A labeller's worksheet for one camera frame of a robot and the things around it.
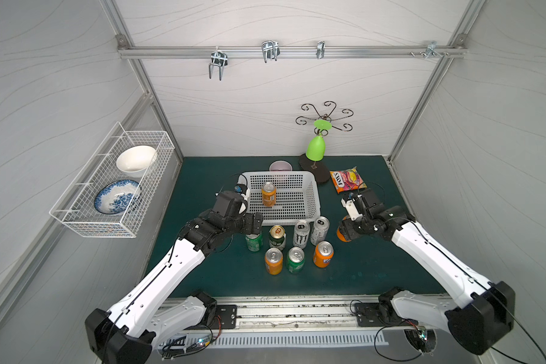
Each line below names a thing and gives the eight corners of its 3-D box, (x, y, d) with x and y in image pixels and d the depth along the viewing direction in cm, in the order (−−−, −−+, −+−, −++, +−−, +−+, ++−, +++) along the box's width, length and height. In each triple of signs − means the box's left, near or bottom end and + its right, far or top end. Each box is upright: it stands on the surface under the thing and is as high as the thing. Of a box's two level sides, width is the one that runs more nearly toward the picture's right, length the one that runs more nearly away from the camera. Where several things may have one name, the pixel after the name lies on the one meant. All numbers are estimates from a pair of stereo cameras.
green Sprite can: (287, 274, 82) (287, 265, 75) (286, 256, 87) (287, 246, 79) (303, 274, 82) (305, 265, 75) (301, 256, 87) (303, 246, 79)
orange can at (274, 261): (265, 274, 83) (264, 266, 75) (266, 257, 87) (265, 247, 80) (282, 274, 83) (283, 266, 75) (282, 257, 87) (283, 247, 80)
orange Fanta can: (314, 267, 85) (317, 257, 77) (312, 252, 89) (315, 240, 81) (329, 267, 85) (335, 257, 77) (327, 252, 89) (332, 240, 81)
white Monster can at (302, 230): (293, 249, 90) (295, 233, 79) (292, 236, 94) (294, 219, 83) (307, 249, 90) (311, 233, 79) (306, 236, 94) (309, 219, 83)
